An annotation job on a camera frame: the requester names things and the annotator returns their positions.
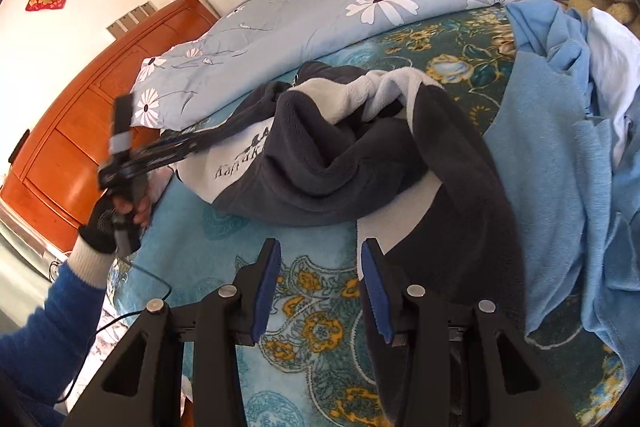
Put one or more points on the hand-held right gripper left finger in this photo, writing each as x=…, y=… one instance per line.
x=263, y=279

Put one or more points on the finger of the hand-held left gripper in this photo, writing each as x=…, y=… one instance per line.
x=200, y=143

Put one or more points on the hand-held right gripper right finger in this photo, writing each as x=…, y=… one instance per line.
x=376, y=287

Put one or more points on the dark grey fleece jacket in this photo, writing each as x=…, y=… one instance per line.
x=370, y=157

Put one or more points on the person's left forearm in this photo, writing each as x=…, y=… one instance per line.
x=45, y=317

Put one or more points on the person's left hand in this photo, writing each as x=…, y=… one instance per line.
x=112, y=219

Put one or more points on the teal floral blanket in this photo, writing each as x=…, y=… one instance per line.
x=305, y=297

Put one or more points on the orange wooden headboard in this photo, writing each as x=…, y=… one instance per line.
x=87, y=117

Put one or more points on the blue floral quilt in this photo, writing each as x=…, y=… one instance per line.
x=320, y=22

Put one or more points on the light blue fleece garment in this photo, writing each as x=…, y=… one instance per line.
x=565, y=167

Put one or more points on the white garment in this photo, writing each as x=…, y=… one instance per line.
x=612, y=62

